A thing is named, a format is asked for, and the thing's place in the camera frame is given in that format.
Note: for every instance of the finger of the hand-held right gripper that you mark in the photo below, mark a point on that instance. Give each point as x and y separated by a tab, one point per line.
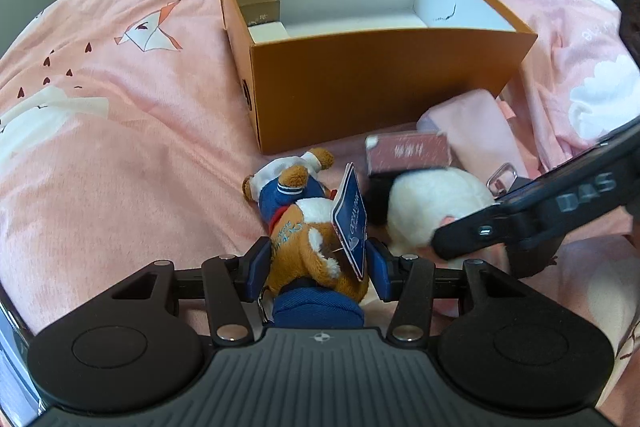
480	232

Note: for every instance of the dark red patterned box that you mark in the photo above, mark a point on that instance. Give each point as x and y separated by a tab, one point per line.
407	152

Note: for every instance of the white plush toy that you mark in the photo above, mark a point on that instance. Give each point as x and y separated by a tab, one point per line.
430	202

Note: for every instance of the small brown box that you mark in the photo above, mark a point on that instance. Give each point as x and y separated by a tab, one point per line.
257	4

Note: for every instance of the orange cardboard box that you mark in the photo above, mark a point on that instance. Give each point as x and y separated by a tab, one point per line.
375	82

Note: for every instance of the pink printed blanket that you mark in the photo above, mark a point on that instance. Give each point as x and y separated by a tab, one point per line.
125	132

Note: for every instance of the small white box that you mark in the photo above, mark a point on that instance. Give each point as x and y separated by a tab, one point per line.
269	32

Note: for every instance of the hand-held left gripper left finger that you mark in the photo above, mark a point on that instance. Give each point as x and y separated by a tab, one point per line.
257	268

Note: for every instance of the pale pink padded pouch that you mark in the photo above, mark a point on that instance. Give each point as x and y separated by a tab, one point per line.
475	127

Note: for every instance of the brown teddy bear blue outfit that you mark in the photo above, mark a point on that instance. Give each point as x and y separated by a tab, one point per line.
300	247

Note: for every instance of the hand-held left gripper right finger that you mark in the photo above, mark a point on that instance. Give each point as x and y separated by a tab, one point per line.
377	268

